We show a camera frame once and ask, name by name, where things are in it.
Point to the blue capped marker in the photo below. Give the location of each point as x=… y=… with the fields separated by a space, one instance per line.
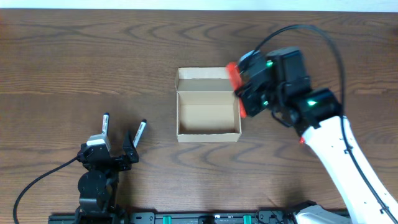
x=105 y=124

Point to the red black stapler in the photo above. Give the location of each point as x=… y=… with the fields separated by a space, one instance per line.
x=301 y=141

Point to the black capped marker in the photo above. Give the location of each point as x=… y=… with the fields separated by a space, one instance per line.
x=139 y=133

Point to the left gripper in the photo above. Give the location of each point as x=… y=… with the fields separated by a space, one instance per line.
x=123 y=164

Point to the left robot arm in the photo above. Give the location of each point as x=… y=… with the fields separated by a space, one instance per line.
x=98 y=186

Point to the open cardboard box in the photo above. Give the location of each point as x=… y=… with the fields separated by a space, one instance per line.
x=207 y=109

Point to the red utility knife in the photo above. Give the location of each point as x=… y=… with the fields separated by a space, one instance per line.
x=236 y=83

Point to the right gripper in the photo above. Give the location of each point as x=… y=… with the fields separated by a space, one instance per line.
x=247 y=95

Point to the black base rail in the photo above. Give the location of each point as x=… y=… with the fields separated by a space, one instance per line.
x=307 y=212

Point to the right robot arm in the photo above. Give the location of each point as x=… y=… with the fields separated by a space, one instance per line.
x=279 y=82

